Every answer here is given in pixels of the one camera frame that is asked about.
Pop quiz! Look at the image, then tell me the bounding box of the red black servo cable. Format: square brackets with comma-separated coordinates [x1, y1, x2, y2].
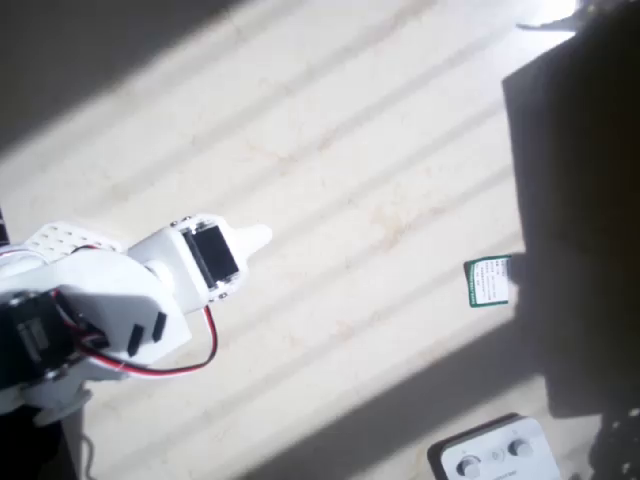
[49, 304, 220, 381]

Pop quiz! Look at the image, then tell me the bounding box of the green bordered white card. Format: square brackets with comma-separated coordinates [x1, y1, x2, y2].
[463, 254, 512, 308]

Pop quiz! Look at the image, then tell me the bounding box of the large dark box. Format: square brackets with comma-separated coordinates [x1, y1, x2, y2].
[501, 0, 640, 420]

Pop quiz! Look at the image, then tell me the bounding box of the dark speckled object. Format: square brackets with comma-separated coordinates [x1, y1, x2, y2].
[588, 407, 640, 480]

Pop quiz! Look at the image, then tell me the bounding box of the thin dark wire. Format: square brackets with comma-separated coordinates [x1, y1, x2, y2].
[78, 430, 97, 479]

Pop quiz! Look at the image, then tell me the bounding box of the white perforated plate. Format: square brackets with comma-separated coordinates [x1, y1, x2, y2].
[23, 219, 125, 262]

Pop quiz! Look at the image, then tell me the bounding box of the white device with two knobs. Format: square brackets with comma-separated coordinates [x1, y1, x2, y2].
[426, 412, 562, 480]

